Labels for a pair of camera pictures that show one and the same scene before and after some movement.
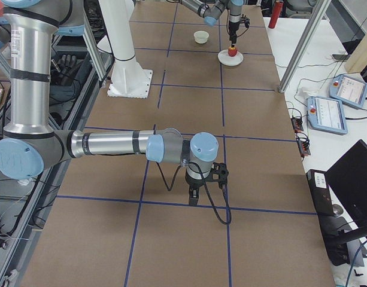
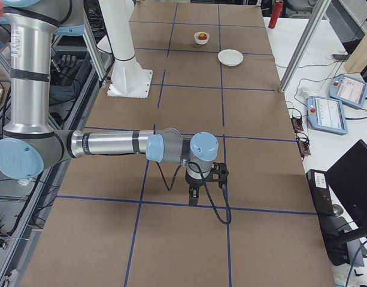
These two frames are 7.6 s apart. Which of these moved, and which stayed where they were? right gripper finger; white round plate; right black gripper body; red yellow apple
Moved: red yellow apple
Stayed: right black gripper body; right gripper finger; white round plate
